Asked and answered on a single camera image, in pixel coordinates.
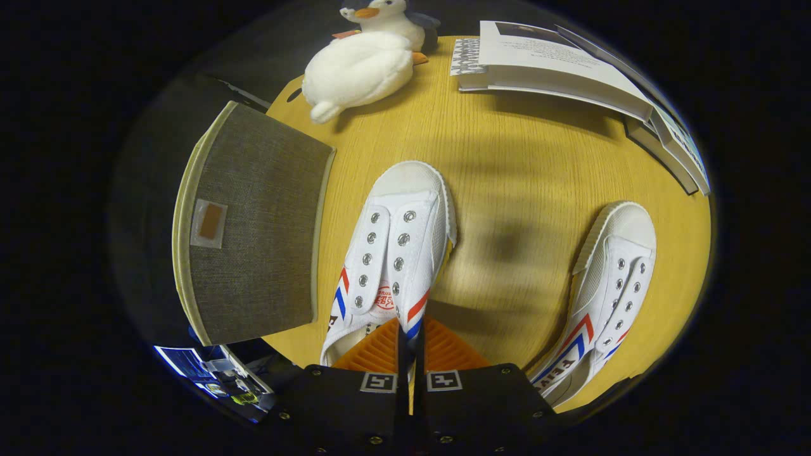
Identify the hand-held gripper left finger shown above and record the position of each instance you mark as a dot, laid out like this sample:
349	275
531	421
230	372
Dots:
355	411

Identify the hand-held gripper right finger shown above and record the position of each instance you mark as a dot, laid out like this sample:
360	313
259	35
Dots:
481	411

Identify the white striped canvas shoe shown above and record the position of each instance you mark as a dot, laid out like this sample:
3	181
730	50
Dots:
618	253
405	209

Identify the grey fabric storage box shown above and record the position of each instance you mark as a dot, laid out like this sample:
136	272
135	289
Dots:
260	221

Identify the cluttered side desk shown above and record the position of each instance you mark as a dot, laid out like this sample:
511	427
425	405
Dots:
244	392

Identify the dark cover book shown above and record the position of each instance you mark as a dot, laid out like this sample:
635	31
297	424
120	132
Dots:
659	158

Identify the pale green cover book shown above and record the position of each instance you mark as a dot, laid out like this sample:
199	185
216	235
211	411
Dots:
681	149

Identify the white duck plush toy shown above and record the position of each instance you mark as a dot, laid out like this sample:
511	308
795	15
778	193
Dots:
355	73

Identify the black white patterned book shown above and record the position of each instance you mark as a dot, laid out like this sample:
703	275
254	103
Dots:
466	57

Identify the white portrait cover book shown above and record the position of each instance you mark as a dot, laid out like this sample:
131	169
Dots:
538	54

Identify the blue picture cover book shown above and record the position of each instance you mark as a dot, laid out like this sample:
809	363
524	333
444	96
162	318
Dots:
627	69

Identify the grey penguin plush toy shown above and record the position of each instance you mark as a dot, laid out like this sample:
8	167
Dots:
393	22

